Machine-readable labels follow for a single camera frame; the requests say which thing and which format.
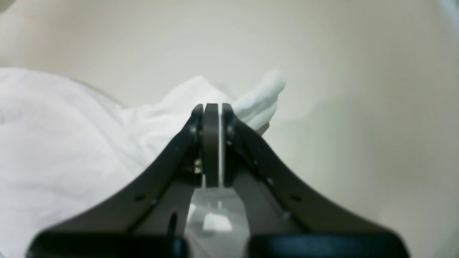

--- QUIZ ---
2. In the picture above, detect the white T-shirt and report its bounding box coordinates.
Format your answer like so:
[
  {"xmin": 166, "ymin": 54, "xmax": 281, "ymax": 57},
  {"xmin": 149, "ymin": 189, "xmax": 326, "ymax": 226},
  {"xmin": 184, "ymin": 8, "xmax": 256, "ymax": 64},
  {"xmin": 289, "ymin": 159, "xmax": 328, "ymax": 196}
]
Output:
[{"xmin": 1, "ymin": 68, "xmax": 287, "ymax": 258}]

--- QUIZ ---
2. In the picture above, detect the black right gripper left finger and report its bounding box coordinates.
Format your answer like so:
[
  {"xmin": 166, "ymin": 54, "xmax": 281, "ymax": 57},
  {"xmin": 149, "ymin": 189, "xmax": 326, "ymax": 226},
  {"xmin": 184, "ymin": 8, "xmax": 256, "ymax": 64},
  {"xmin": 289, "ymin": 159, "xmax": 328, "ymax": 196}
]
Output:
[{"xmin": 27, "ymin": 104, "xmax": 219, "ymax": 258}]

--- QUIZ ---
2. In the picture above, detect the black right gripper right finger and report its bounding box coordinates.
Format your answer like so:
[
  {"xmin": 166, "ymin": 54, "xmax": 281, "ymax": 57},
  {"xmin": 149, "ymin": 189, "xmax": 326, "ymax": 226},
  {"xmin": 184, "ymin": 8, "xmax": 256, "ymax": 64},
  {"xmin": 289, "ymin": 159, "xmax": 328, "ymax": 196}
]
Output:
[{"xmin": 222, "ymin": 104, "xmax": 410, "ymax": 258}]

